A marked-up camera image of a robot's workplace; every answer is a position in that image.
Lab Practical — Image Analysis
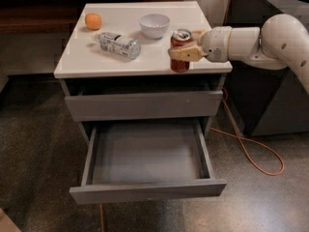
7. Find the dark wooden bench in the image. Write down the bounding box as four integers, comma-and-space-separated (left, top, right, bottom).
0, 0, 182, 34

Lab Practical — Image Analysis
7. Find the grey top drawer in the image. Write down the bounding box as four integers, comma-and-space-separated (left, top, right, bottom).
65, 90, 223, 122

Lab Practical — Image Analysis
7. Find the white bowl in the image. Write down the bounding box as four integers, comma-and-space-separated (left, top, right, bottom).
139, 14, 170, 39

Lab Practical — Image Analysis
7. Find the grey cabinet with white top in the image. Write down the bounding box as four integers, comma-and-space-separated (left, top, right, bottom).
54, 1, 232, 143

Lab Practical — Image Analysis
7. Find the orange fruit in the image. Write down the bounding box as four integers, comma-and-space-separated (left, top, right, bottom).
85, 14, 101, 30

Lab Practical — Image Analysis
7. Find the grey drawer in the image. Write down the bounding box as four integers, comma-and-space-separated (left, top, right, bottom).
65, 90, 223, 122
70, 120, 226, 204

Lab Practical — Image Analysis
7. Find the black counter cabinet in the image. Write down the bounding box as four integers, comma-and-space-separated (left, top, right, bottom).
225, 0, 309, 136

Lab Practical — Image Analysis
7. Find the red coke can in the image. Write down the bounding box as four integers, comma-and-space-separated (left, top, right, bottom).
169, 28, 194, 73

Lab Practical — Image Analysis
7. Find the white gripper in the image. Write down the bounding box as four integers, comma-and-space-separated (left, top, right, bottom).
168, 26, 232, 63

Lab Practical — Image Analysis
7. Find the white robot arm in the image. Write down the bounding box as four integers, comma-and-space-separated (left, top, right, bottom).
168, 14, 309, 93

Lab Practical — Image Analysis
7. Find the clear plastic water bottle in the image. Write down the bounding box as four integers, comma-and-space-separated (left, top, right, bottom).
98, 32, 141, 59

